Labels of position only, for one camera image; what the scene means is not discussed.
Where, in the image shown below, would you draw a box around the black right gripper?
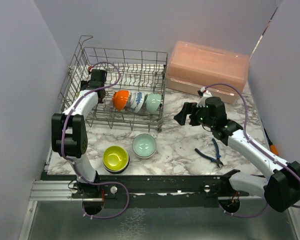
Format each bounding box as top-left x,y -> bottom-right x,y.
174,101 -> 215,128

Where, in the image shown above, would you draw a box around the white round bowl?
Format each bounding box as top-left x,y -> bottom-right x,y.
112,90 -> 130,111

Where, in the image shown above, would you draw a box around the blue floral bowl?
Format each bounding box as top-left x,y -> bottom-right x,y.
129,91 -> 145,113

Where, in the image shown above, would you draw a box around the celadon green bowl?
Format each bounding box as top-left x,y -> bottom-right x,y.
145,93 -> 162,114

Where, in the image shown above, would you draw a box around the yellow-green bowl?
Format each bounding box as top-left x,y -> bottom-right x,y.
102,145 -> 129,171

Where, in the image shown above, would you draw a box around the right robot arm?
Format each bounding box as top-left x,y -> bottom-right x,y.
174,97 -> 300,213

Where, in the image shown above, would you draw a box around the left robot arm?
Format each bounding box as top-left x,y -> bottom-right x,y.
51,69 -> 107,198

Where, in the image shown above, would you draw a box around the grey bowl under yellow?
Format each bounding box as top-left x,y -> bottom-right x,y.
103,161 -> 130,174

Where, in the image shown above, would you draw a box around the orange-tipped screwdriver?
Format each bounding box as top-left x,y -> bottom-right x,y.
264,128 -> 279,156

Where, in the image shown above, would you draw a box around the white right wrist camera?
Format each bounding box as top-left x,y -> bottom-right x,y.
196,87 -> 212,108

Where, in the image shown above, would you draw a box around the grey wire dish rack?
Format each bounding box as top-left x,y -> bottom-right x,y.
57,35 -> 168,133

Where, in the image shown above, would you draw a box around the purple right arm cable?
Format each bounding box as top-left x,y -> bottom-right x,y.
201,83 -> 300,218

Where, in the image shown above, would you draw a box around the blue-handled pliers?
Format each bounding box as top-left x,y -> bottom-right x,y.
194,137 -> 225,168

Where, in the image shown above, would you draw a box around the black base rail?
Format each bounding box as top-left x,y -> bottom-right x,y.
39,173 -> 251,208

